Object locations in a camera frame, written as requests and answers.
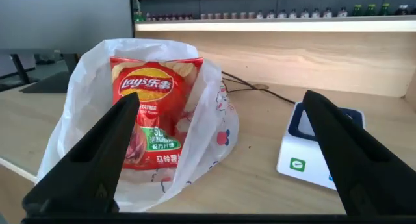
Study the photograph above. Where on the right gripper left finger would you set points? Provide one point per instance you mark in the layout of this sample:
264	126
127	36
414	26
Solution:
97	159

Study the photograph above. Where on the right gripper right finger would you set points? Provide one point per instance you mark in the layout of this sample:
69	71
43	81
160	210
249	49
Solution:
354	162

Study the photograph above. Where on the white barcode scanner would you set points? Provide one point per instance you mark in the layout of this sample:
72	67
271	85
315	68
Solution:
300	152

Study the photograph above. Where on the white plastic shopping bag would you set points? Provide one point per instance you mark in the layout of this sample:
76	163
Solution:
84	97

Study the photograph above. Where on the red chips bag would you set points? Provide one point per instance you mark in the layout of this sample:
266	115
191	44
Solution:
159	100

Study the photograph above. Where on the black monitor stand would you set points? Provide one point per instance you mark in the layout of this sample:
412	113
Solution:
48	78

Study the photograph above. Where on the row of bottles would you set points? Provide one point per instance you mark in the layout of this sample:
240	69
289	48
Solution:
276	13

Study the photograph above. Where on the black shop shelf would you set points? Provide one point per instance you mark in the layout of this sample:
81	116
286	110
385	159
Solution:
260	1

